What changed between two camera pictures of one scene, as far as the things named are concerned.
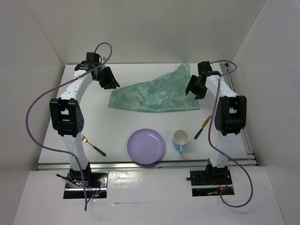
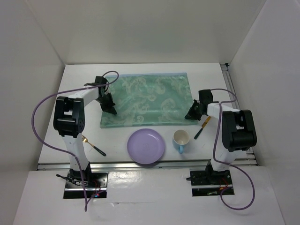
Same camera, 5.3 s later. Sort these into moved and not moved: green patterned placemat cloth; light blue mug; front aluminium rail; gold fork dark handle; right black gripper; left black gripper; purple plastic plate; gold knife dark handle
Moved: left black gripper; right black gripper; green patterned placemat cloth
Not moved: purple plastic plate; gold fork dark handle; front aluminium rail; gold knife dark handle; light blue mug
